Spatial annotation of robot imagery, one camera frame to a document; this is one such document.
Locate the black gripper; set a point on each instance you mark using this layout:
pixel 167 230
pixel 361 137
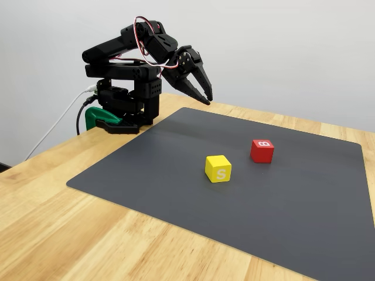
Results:
pixel 187 68

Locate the red cube with letter B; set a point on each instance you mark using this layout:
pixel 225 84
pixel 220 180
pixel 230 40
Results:
pixel 260 155

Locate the black robot arm with base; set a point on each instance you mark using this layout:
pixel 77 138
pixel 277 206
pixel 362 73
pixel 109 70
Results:
pixel 117 47

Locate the yellow cube with letter S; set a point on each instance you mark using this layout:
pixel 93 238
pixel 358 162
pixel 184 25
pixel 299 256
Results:
pixel 218 172

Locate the green table clamp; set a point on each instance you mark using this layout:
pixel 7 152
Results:
pixel 93 114

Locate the dark grey rubber mat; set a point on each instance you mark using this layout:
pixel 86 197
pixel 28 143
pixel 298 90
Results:
pixel 175 205

